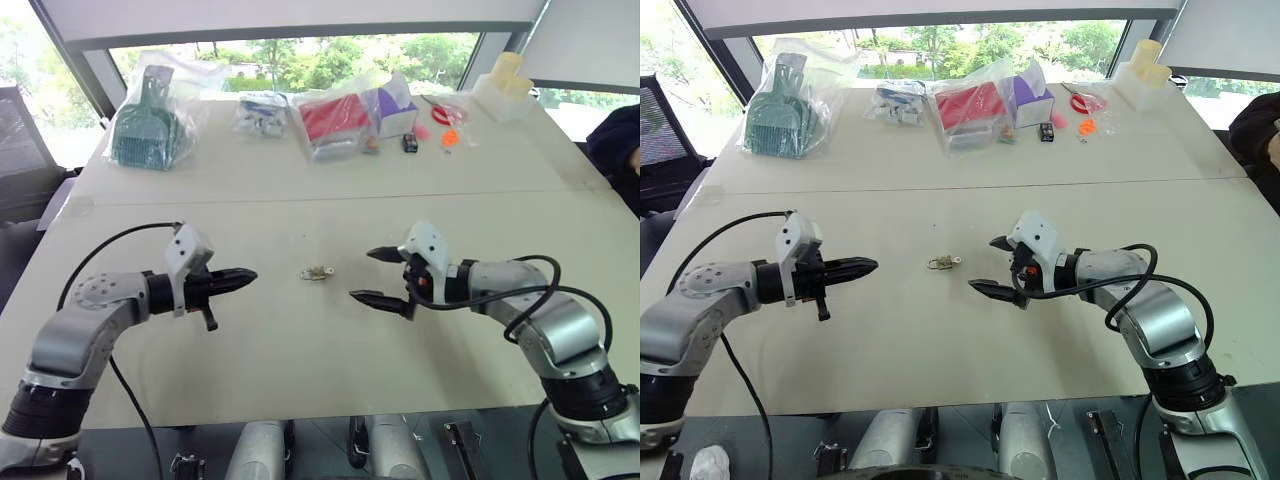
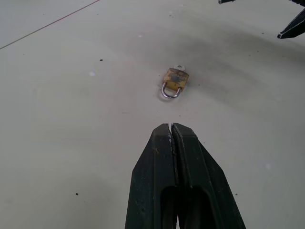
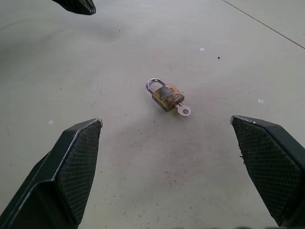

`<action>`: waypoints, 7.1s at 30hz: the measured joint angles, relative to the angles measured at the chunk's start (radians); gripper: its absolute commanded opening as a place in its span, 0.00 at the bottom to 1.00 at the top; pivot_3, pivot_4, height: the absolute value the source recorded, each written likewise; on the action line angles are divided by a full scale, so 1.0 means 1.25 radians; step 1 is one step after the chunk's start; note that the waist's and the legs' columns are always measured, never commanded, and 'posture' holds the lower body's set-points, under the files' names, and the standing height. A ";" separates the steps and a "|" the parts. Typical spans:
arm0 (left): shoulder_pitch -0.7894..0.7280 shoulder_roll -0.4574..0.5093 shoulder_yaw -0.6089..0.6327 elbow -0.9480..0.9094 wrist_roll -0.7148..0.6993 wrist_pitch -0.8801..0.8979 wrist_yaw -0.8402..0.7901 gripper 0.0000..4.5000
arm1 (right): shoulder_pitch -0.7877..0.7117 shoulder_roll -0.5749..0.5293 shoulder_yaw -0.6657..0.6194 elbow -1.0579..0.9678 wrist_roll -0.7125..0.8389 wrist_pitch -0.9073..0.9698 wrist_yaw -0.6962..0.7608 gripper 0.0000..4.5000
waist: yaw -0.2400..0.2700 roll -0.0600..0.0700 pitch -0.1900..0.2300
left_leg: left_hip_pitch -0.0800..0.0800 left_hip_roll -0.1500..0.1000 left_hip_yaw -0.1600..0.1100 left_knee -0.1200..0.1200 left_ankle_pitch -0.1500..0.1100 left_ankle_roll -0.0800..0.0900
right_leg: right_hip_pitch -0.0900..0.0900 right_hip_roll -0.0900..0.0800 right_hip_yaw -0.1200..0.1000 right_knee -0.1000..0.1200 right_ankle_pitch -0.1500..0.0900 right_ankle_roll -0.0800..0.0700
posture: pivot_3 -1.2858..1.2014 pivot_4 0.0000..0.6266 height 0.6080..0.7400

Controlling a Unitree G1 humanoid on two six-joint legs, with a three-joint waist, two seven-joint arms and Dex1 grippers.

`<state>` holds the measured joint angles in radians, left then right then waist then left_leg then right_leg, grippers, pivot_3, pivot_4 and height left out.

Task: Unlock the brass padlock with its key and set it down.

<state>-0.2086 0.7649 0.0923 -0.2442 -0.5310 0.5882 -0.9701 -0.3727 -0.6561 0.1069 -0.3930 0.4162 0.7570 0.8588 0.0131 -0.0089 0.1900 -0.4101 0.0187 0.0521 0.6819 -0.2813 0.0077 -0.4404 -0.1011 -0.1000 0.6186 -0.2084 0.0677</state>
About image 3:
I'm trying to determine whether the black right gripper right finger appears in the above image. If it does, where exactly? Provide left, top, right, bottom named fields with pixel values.
left=230, top=115, right=305, bottom=229

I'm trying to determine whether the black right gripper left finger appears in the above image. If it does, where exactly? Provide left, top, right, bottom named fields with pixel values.
left=0, top=118, right=103, bottom=229

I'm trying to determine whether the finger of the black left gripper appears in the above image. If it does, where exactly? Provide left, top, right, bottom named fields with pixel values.
left=52, top=0, right=97, bottom=16

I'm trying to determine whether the small silver key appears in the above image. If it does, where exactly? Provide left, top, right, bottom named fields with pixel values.
left=174, top=103, right=192, bottom=117

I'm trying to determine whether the worn brass padlock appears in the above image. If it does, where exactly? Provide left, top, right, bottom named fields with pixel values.
left=145, top=77, right=185, bottom=113

